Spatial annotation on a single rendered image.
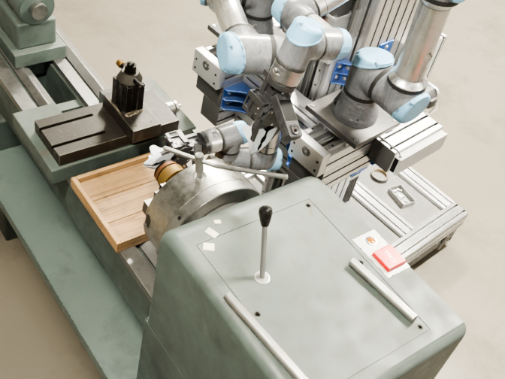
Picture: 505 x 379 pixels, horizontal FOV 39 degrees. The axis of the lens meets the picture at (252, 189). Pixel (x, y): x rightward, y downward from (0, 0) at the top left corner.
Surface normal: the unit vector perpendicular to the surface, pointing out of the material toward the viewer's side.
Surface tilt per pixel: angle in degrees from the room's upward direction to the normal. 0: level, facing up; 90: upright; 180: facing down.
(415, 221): 0
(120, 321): 0
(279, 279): 0
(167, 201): 50
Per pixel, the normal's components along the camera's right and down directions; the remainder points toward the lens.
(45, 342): 0.18, -0.69
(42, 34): 0.57, 0.65
